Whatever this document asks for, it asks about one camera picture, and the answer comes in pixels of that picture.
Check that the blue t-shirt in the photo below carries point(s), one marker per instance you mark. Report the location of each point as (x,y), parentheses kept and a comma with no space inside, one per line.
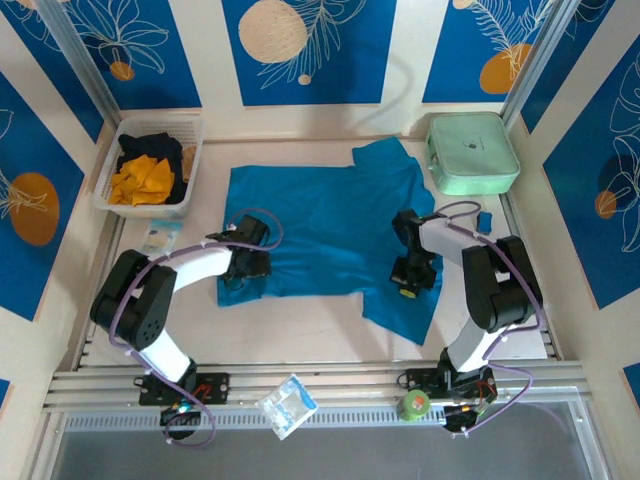
(325,225)

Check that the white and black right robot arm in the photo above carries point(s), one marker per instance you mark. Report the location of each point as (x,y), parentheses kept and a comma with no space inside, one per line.
(500,280)

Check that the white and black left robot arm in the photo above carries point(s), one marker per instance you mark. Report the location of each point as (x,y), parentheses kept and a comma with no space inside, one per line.
(135,305)

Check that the small blue block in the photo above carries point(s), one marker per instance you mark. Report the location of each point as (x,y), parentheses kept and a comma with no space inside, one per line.
(485,223)

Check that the light blue flat packet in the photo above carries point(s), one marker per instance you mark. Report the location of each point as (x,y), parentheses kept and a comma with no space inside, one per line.
(160,237)

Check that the green roll with orange top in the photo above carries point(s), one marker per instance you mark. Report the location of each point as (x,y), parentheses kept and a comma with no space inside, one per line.
(414,406)

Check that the beige t-shirt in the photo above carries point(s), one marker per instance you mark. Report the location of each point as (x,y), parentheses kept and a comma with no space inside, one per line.
(188,162)

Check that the mint green zipper case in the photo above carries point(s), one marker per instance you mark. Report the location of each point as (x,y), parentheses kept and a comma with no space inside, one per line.
(472,150)

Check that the yellow t-shirt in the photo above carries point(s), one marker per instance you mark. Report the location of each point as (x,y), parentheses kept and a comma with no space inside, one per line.
(142,182)

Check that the clear plastic packet blue print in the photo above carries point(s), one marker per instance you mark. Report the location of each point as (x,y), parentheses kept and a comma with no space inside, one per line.
(287,407)

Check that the dark navy t-shirt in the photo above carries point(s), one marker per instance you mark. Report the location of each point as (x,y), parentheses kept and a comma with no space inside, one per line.
(150,145)

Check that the white plastic laundry basket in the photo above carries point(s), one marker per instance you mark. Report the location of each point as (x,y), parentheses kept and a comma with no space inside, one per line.
(107,195)

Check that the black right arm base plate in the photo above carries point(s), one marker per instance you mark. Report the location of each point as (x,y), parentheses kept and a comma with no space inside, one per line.
(420,377)

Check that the aluminium cross rail frame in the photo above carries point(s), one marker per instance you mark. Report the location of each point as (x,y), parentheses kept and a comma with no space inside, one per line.
(350,385)

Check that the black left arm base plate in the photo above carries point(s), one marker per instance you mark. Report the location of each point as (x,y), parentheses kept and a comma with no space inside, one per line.
(215,387)

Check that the aluminium side rail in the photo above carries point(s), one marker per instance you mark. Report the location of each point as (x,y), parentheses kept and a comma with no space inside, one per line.
(550,345)
(87,350)

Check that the aluminium corner post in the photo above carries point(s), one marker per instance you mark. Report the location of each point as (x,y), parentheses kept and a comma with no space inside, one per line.
(80,55)
(540,55)

